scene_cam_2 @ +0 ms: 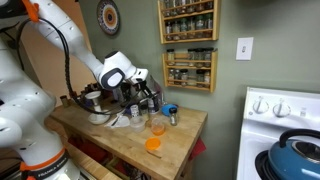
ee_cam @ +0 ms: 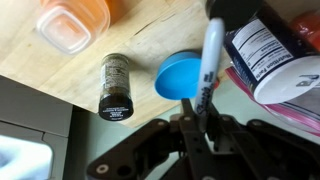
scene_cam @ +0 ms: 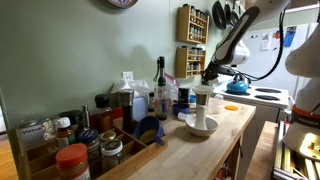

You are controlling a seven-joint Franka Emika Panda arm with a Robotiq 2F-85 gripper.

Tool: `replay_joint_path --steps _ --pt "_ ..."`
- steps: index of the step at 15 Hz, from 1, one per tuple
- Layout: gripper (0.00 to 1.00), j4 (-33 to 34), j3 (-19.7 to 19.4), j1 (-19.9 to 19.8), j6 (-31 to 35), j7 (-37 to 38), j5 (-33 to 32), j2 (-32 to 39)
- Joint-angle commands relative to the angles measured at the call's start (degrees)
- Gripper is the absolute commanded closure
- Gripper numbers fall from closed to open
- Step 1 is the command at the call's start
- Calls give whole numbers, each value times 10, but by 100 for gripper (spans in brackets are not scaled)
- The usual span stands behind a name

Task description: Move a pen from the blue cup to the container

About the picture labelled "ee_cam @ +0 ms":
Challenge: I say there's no white electric stove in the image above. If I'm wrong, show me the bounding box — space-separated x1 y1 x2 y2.
0 74 74 180

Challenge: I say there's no clear zip plastic bag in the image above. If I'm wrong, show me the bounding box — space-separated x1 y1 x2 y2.
224 66 320 138

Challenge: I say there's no small orange tinted plastic container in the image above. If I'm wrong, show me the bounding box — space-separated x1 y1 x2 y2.
35 0 112 56

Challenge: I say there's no dark jar with nutrition label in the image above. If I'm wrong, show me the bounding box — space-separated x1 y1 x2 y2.
204 0 320 105

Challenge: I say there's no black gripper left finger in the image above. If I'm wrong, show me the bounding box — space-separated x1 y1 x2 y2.
87 98 214 180

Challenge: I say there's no pepper spice jar black lid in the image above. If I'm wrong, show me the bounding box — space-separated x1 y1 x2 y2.
97 52 135 122

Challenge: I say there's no grey Sharpie marker pen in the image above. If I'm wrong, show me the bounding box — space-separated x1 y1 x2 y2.
194 17 226 133

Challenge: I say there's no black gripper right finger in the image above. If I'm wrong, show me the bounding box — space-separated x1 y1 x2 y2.
204 103 320 180

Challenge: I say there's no red package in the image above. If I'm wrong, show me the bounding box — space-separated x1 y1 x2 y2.
289 10 320 52

